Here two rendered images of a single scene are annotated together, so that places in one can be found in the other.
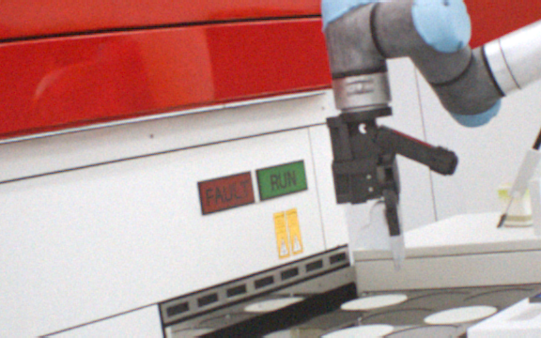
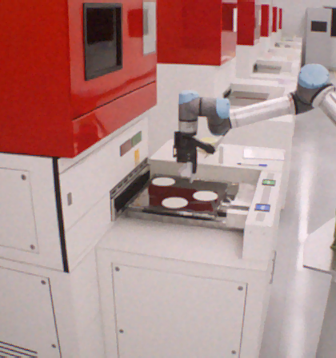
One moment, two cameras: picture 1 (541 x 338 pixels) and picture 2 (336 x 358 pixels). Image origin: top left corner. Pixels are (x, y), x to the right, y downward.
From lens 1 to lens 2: 0.73 m
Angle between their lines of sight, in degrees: 27
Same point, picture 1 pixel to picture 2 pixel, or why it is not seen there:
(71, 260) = (93, 183)
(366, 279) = (153, 169)
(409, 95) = not seen: hidden behind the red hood
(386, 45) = (203, 113)
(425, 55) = (214, 118)
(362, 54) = (193, 115)
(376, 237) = (186, 173)
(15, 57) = (91, 118)
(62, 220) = (91, 169)
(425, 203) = not seen: hidden behind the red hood
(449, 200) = not seen: hidden behind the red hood
